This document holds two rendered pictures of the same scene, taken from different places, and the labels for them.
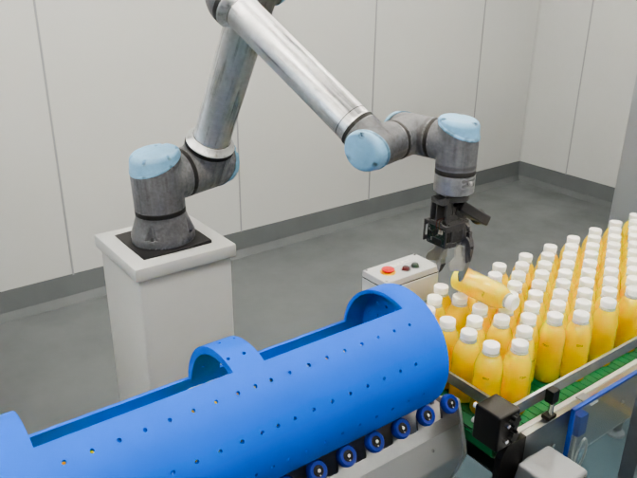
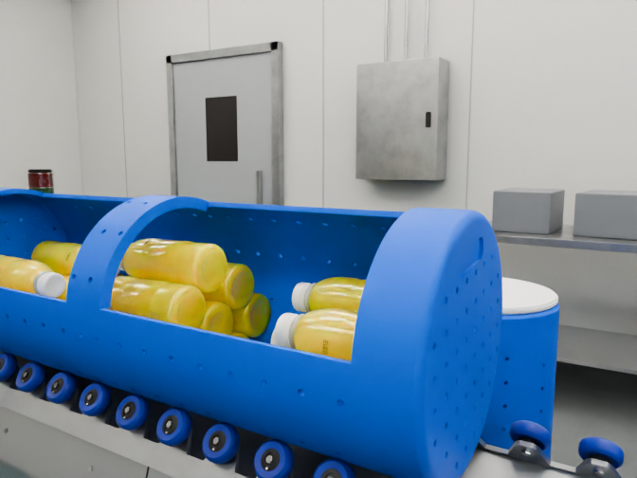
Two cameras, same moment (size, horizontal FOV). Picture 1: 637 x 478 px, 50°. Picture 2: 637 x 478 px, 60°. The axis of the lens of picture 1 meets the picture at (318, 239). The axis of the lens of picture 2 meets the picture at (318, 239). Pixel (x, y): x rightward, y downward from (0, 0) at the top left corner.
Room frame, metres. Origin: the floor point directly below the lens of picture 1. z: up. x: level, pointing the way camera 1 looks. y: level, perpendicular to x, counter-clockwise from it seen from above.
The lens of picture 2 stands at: (1.16, 0.95, 1.28)
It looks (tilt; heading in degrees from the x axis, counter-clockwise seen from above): 8 degrees down; 248
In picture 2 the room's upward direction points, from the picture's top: straight up
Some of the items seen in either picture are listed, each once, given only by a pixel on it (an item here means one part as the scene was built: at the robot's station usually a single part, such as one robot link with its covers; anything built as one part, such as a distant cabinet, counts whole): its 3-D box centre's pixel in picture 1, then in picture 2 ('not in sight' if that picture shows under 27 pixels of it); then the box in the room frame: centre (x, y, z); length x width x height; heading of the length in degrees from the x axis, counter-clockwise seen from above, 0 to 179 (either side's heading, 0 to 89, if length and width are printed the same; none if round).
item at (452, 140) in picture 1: (456, 144); not in sight; (1.44, -0.30, 1.53); 0.10 x 0.09 x 0.12; 49
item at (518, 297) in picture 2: not in sight; (480, 292); (0.48, 0.10, 1.03); 0.28 x 0.28 x 0.01
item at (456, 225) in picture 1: (448, 218); not in sight; (1.44, -0.30, 1.36); 0.09 x 0.08 x 0.12; 127
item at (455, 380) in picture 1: (440, 371); not in sight; (1.41, -0.30, 0.96); 0.40 x 0.01 x 0.03; 37
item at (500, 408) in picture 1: (494, 423); not in sight; (1.23, -0.39, 0.95); 0.10 x 0.07 x 0.10; 37
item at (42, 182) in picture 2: not in sight; (40, 179); (1.30, -0.76, 1.23); 0.06 x 0.06 x 0.04
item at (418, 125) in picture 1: (410, 135); not in sight; (1.51, -0.21, 1.53); 0.12 x 0.12 x 0.09; 49
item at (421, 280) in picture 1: (400, 283); not in sight; (1.72, -0.23, 1.05); 0.20 x 0.10 x 0.10; 127
